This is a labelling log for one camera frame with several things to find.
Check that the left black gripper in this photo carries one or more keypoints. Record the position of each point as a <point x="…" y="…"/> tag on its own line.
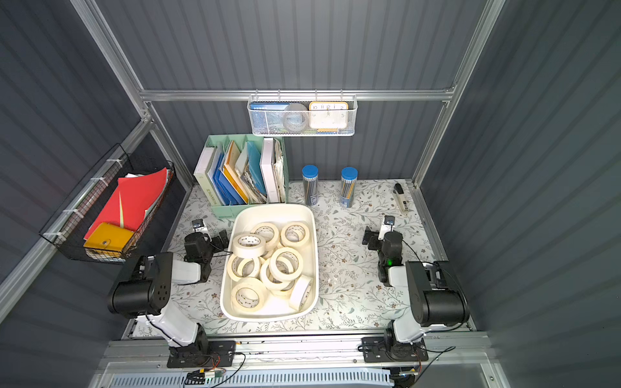
<point x="217" y="241"/>

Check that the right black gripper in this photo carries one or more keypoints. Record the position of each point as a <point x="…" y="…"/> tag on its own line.
<point x="373" y="238"/>

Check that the cream masking tape roll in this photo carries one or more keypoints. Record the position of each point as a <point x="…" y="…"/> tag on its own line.
<point x="249" y="295"/>
<point x="295" y="234"/>
<point x="296" y="259"/>
<point x="248" y="245"/>
<point x="300" y="292"/>
<point x="270" y="281"/>
<point x="269" y="232"/>
<point x="238" y="268"/>

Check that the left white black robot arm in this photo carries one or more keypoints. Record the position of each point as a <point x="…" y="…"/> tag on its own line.
<point x="142" y="291"/>

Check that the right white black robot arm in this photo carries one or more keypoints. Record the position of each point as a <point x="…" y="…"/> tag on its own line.
<point x="436" y="300"/>

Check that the white plastic storage box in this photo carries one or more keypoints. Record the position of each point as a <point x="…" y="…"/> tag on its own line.
<point x="277" y="305"/>

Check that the blue box in basket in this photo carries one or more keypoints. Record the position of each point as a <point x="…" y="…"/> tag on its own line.
<point x="266" y="117"/>

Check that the grey tape roll in basket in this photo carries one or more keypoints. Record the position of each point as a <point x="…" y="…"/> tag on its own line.
<point x="295" y="118"/>

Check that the black white stapler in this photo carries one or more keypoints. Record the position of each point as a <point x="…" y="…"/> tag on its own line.
<point x="400" y="199"/>

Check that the white workspace book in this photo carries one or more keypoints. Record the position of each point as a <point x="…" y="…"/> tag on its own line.
<point x="201" y="173"/>

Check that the red paper folder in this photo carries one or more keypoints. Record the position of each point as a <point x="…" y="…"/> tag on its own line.
<point x="132" y="201"/>

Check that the right blue-capped pencil tube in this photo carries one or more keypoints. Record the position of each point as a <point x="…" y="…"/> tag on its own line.
<point x="349" y="177"/>

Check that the blue-capped pencil tube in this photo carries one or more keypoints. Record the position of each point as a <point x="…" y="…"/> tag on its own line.
<point x="310" y="177"/>
<point x="349" y="177"/>

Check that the mint green file organizer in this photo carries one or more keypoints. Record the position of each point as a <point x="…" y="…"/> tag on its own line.
<point x="236" y="175"/>

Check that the yellow wallet notebook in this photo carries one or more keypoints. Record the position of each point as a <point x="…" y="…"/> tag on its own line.
<point x="108" y="238"/>

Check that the left blue-capped pencil tube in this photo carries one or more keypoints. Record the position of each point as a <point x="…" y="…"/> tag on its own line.
<point x="310" y="177"/>

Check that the white binder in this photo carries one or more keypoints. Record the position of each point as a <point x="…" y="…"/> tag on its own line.
<point x="267" y="161"/>

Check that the yellow white alarm clock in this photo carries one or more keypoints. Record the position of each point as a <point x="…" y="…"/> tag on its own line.
<point x="328" y="116"/>

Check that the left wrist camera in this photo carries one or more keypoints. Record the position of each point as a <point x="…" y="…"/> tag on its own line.
<point x="199" y="226"/>

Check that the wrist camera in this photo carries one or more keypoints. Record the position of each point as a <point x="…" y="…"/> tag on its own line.
<point x="199" y="226"/>
<point x="387" y="226"/>

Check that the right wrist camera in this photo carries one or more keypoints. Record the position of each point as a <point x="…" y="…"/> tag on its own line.
<point x="387" y="226"/>

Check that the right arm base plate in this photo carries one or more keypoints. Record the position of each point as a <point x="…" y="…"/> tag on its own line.
<point x="376" y="349"/>

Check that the black wire side basket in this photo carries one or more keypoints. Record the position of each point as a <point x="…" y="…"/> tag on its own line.
<point x="66" y="230"/>

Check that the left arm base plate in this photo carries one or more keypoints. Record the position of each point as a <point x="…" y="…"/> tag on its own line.
<point x="215" y="353"/>

